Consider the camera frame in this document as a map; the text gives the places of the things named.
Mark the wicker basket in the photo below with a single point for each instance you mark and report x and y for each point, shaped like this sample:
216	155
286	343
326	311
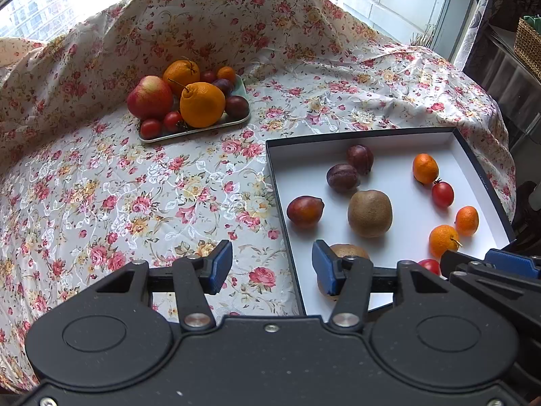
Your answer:
529	44

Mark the large necked orange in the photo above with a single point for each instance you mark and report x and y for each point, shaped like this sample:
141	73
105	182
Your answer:
179	74
203	105

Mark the floral tablecloth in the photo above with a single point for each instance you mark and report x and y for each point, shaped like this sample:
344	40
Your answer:
148	203

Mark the cherry tomato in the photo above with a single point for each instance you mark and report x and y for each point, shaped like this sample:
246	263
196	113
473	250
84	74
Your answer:
172	121
442	194
151	129
429	265

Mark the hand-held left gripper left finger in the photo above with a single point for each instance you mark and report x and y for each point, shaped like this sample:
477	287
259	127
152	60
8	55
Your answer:
222	266

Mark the small mandarin with stem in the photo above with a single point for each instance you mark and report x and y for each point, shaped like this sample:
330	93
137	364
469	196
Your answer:
443	241

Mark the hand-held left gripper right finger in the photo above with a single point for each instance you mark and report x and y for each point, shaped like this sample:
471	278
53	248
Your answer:
323	268

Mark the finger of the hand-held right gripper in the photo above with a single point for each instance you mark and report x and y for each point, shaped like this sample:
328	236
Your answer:
511	261
473	271

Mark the window frame post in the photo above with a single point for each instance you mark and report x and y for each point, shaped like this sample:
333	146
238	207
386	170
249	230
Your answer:
449	8

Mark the brown kiwi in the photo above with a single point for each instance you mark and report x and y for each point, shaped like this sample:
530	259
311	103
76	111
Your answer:
348	251
370	213

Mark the pale green tray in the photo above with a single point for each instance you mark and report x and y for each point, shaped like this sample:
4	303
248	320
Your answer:
236	124

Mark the metal side table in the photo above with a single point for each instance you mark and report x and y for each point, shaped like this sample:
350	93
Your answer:
511	80

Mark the dark shallow box white inside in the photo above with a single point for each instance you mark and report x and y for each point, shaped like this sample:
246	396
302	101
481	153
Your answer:
401	203

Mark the red apple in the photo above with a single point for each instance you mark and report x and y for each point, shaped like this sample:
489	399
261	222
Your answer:
148	97

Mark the purple plum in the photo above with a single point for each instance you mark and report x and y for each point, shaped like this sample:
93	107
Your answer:
223	86
342	177

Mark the bundle of dried twigs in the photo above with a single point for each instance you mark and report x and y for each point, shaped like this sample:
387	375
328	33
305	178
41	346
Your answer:
422	38

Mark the patterned curtain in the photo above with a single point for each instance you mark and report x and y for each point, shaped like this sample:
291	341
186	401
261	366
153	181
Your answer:
486	4

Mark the green item in basket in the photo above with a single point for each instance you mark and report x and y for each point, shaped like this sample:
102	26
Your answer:
533	22

